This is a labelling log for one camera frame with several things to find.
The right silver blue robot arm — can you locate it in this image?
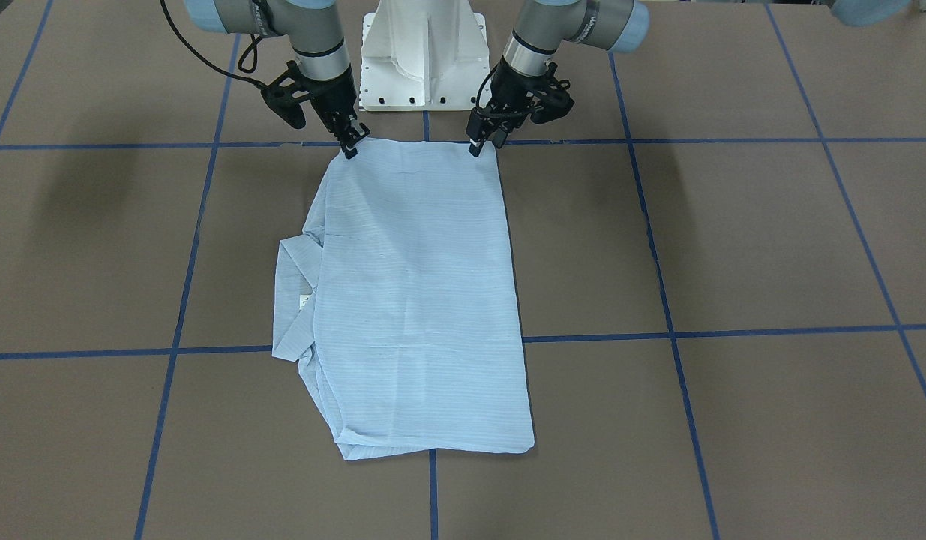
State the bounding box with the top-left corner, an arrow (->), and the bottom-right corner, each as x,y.
184,1 -> 370,158

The light blue button-up shirt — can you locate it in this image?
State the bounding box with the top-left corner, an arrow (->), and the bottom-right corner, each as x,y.
273,138 -> 535,461

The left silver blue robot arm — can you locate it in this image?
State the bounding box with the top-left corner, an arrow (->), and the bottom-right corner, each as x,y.
466,1 -> 650,157

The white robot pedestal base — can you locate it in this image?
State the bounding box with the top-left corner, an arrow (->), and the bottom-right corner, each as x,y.
358,1 -> 490,112

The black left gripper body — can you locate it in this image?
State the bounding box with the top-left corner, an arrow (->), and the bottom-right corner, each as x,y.
474,59 -> 574,138

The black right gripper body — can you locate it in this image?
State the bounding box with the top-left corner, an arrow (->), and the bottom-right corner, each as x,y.
260,61 -> 357,134

